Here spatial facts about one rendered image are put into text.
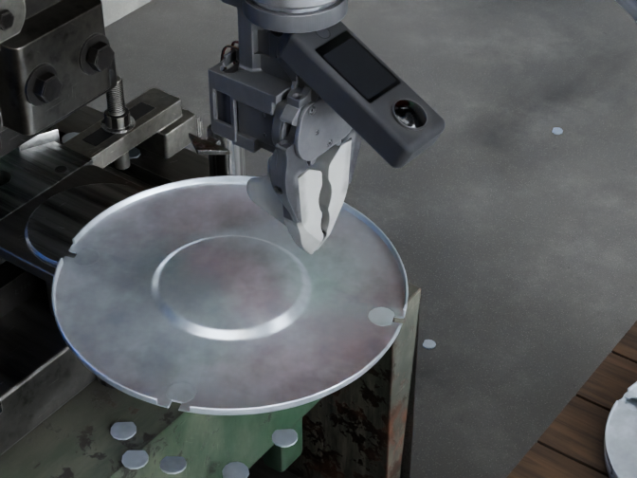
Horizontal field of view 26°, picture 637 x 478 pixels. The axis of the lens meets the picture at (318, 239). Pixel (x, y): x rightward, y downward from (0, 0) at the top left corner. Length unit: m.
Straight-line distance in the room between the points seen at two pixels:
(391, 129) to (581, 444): 0.80
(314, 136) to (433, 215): 1.58
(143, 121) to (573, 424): 0.62
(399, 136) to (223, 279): 0.29
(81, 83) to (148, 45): 1.92
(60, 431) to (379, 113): 0.47
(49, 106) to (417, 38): 2.01
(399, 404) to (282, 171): 0.56
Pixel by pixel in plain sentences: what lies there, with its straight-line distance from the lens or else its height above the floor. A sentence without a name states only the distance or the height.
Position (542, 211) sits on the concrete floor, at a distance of 2.56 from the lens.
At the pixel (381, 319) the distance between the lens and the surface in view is 1.11.
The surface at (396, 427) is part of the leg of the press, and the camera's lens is 1.48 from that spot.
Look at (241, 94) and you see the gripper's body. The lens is 0.96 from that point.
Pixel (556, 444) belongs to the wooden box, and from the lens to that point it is 1.63.
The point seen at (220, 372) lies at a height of 0.78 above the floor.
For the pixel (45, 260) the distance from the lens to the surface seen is 1.18.
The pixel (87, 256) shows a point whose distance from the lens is 1.17.
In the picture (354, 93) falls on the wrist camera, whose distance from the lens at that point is 0.91.
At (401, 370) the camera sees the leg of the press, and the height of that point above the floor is 0.53.
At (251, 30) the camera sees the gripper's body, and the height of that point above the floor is 1.04.
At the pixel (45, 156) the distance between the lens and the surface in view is 1.32.
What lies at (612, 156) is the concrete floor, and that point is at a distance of 2.74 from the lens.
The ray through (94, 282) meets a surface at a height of 0.79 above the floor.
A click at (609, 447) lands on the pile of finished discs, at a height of 0.37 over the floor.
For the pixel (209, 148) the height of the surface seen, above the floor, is 0.79.
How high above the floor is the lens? 1.51
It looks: 38 degrees down
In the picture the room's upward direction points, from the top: straight up
